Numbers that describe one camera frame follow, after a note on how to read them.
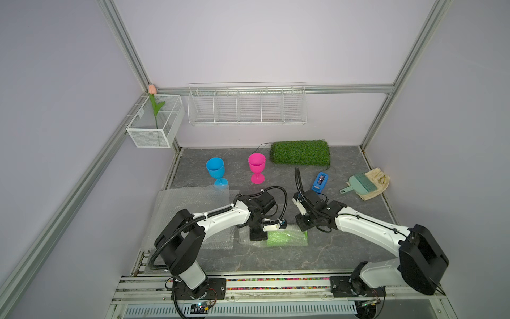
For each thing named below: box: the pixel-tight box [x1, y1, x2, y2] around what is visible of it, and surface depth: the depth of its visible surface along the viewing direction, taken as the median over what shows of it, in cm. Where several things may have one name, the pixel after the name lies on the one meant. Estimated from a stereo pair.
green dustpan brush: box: [340, 172, 378, 195], surface depth 105 cm
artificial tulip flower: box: [148, 83, 166, 130], surface depth 92 cm
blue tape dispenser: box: [310, 171, 329, 194], surface depth 103 cm
